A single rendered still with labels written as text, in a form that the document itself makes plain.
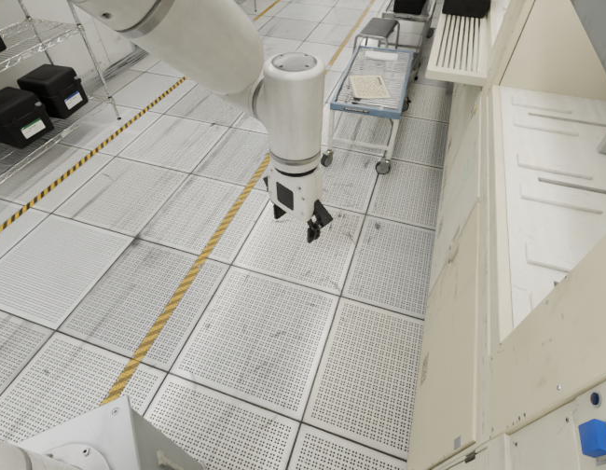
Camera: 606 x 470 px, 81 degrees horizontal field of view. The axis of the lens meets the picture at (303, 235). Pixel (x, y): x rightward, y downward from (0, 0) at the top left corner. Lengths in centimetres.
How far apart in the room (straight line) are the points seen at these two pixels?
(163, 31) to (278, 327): 148
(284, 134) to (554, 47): 132
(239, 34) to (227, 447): 142
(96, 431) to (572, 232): 117
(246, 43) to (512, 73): 142
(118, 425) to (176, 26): 72
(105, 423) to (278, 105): 68
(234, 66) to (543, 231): 89
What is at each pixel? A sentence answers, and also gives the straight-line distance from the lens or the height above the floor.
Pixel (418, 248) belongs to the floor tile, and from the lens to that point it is 207.
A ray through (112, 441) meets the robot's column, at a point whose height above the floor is 76.
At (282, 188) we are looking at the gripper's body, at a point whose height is 112.
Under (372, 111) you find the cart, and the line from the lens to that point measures 223.
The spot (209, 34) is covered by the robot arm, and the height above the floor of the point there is 141.
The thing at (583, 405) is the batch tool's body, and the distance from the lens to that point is 58.
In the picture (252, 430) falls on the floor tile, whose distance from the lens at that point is 158.
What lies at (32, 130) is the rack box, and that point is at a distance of 294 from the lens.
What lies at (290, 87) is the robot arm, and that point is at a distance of 49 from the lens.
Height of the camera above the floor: 153
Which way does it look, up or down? 49 degrees down
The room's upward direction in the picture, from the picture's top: straight up
